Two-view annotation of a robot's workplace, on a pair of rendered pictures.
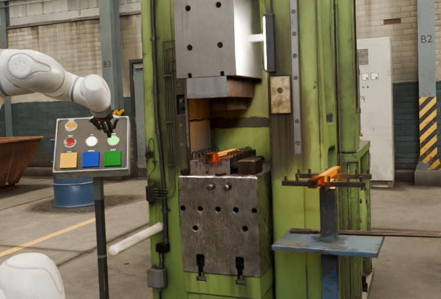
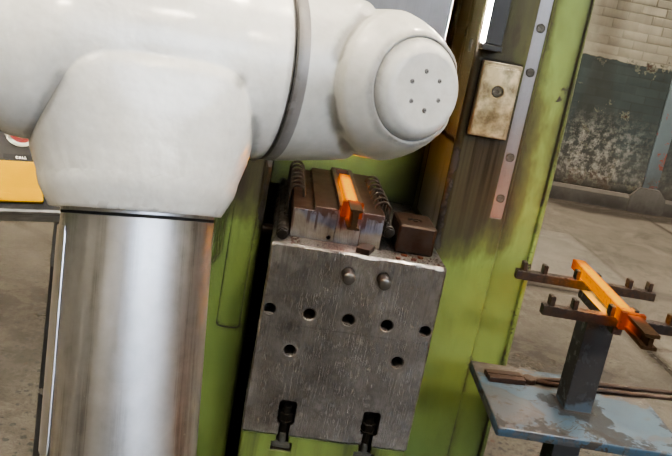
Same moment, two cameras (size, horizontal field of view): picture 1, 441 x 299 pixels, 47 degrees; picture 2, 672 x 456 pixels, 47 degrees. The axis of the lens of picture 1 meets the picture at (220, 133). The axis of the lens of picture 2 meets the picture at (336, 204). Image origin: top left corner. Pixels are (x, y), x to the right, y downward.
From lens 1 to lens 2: 1.21 m
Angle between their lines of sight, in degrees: 28
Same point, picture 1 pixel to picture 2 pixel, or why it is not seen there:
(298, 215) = (467, 328)
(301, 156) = (501, 224)
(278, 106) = (486, 123)
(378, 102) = not seen: hidden behind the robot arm
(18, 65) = (417, 89)
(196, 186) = (311, 268)
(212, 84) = not seen: hidden behind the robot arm
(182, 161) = (247, 193)
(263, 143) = (376, 164)
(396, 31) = not seen: outside the picture
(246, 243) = (393, 389)
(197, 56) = not seen: outside the picture
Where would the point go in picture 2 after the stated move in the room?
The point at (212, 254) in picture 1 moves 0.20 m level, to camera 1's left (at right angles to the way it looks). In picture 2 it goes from (315, 402) to (229, 407)
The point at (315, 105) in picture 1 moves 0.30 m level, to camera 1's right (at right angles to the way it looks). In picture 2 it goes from (551, 133) to (645, 145)
